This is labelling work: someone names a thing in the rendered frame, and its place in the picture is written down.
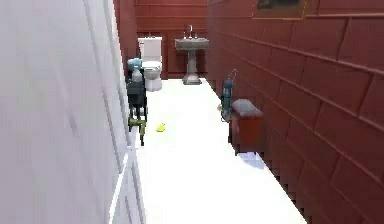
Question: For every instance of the blue-capped spray bottle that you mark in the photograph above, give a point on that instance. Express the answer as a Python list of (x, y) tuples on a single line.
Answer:
[(136, 70)]

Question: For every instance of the small yellow object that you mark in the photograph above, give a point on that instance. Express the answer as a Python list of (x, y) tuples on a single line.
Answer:
[(161, 127)]

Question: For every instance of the teal toilet brush holder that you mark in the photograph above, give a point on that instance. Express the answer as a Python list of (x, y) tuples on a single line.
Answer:
[(227, 96)]

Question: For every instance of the white toilet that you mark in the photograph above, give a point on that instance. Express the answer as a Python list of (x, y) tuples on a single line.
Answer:
[(152, 61)]

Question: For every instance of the chrome sink faucet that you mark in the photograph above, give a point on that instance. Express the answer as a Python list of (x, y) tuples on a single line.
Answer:
[(190, 31)]

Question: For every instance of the white room door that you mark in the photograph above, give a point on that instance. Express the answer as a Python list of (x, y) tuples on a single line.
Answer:
[(60, 110)]

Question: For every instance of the grey pedestal sink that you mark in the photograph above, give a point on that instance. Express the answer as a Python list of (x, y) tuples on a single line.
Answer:
[(192, 53)]

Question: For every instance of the framed wall picture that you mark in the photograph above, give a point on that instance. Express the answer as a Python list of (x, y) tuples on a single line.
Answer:
[(279, 8)]

